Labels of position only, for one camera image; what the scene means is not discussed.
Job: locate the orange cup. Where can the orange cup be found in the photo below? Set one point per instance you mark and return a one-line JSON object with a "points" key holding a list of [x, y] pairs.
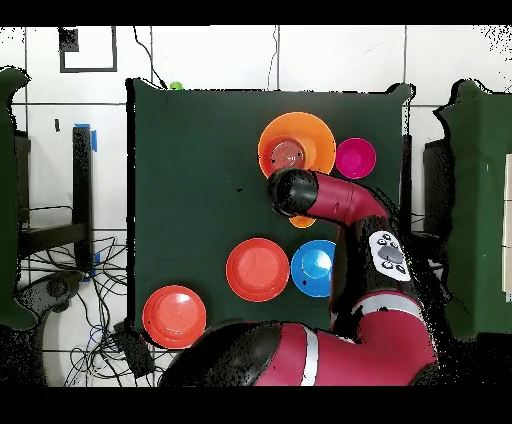
{"points": [[302, 222]]}

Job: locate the large red bowl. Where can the large red bowl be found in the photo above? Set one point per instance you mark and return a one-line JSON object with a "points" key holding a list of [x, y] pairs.
{"points": [[258, 270], [174, 316]]}

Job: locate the small red bowl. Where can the small red bowl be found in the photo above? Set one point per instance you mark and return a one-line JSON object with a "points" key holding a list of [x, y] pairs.
{"points": [[286, 154]]}

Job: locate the blue bowl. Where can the blue bowl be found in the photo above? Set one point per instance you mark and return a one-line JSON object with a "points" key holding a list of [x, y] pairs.
{"points": [[312, 268]]}

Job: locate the large orange bowl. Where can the large orange bowl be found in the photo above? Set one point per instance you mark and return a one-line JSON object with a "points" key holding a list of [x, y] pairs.
{"points": [[316, 136]]}

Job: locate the pink bowl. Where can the pink bowl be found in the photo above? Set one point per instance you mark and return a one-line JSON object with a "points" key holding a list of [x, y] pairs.
{"points": [[356, 158]]}

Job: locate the green cup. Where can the green cup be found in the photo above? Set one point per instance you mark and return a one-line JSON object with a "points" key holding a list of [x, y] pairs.
{"points": [[176, 85]]}

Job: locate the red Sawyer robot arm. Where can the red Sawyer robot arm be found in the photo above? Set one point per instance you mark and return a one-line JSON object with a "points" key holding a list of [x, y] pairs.
{"points": [[380, 340]]}

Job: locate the dark green table cloth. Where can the dark green table cloth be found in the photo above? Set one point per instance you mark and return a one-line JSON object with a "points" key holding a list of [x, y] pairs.
{"points": [[192, 160]]}

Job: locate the blue tape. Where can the blue tape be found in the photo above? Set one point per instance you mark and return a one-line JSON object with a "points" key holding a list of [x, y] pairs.
{"points": [[94, 140]]}

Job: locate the black power strip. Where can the black power strip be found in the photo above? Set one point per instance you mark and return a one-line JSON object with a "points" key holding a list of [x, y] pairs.
{"points": [[136, 354]]}

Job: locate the black chair base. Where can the black chair base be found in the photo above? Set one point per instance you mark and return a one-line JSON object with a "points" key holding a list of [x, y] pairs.
{"points": [[56, 288]]}

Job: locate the green covered side table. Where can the green covered side table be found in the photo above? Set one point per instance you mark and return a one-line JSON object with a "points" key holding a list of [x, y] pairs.
{"points": [[8, 200], [480, 200]]}

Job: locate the black stool frame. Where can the black stool frame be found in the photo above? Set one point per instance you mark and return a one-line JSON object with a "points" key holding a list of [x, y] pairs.
{"points": [[438, 188], [82, 180]]}

